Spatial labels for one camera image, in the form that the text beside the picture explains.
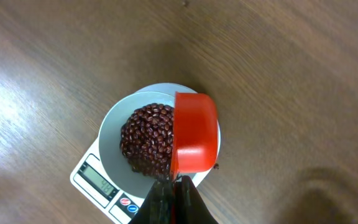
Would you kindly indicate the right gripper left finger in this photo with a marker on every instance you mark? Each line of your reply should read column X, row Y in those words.
column 157, row 206

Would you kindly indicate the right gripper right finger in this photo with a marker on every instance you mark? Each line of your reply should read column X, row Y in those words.
column 189, row 206

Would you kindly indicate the orange plastic measuring scoop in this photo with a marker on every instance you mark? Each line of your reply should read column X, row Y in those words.
column 195, row 141

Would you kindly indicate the red adzuki beans in bowl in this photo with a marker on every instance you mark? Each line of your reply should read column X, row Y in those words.
column 147, row 140

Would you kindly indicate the white digital kitchen scale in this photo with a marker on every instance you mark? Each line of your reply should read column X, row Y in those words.
column 91, row 180

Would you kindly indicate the white round bowl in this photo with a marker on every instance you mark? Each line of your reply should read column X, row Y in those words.
column 109, row 137

